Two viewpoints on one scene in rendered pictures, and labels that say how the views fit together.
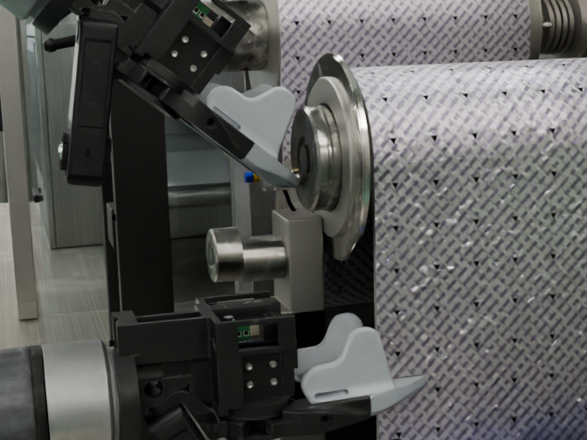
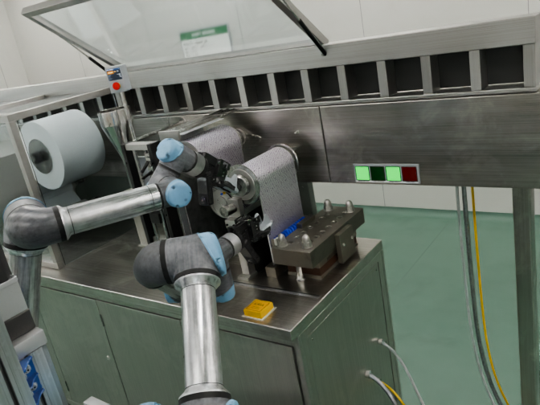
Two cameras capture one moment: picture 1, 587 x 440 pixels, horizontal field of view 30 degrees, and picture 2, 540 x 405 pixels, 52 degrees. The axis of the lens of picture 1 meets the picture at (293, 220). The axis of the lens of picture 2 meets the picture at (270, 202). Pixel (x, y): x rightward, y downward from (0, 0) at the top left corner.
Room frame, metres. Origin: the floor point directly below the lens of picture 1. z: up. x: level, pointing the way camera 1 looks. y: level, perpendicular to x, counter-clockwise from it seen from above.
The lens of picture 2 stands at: (-0.76, 1.02, 1.80)
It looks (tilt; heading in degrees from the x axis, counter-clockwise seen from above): 19 degrees down; 323
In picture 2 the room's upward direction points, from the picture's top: 11 degrees counter-clockwise
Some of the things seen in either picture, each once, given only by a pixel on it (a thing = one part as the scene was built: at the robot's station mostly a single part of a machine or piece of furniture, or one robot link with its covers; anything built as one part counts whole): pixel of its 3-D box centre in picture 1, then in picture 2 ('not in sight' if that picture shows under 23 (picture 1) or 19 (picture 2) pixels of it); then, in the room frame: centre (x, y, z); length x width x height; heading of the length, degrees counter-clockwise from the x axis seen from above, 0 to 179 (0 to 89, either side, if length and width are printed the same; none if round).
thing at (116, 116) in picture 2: not in sight; (115, 116); (1.50, 0.05, 1.50); 0.14 x 0.14 x 0.06
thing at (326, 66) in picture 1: (334, 157); (242, 184); (0.78, -0.03, 1.25); 0.15 x 0.01 x 0.15; 15
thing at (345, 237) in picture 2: not in sight; (345, 243); (0.56, -0.27, 0.96); 0.10 x 0.03 x 0.11; 105
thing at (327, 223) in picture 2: not in sight; (320, 234); (0.65, -0.23, 1.00); 0.40 x 0.16 x 0.06; 105
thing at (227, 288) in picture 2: not in sight; (216, 284); (0.67, 0.23, 1.01); 0.11 x 0.08 x 0.11; 51
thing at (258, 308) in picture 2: not in sight; (258, 308); (0.57, 0.15, 0.91); 0.07 x 0.07 x 0.02; 15
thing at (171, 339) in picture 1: (205, 373); (244, 232); (0.69, 0.06, 1.12); 0.12 x 0.08 x 0.09; 105
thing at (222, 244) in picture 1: (224, 254); (225, 210); (0.80, 0.05, 1.18); 0.04 x 0.02 x 0.04; 15
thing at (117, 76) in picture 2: not in sight; (117, 79); (1.32, 0.08, 1.66); 0.07 x 0.07 x 0.10; 41
